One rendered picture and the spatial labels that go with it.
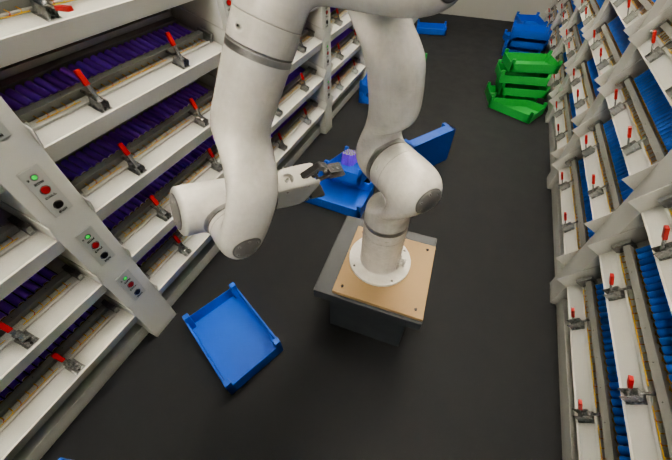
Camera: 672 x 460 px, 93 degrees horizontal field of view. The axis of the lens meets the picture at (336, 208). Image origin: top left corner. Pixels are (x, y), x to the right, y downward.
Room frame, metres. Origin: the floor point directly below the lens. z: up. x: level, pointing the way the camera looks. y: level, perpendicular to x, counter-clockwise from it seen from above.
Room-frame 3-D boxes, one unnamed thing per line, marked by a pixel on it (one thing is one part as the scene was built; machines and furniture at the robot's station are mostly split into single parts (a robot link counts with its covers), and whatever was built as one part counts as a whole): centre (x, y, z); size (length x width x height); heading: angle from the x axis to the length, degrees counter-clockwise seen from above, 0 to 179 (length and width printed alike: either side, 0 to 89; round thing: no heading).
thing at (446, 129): (1.42, -0.49, 0.10); 0.30 x 0.08 x 0.20; 123
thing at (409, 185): (0.54, -0.15, 0.60); 0.19 x 0.12 x 0.24; 27
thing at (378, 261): (0.57, -0.14, 0.39); 0.19 x 0.19 x 0.18
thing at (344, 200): (1.16, -0.02, 0.04); 0.30 x 0.20 x 0.08; 66
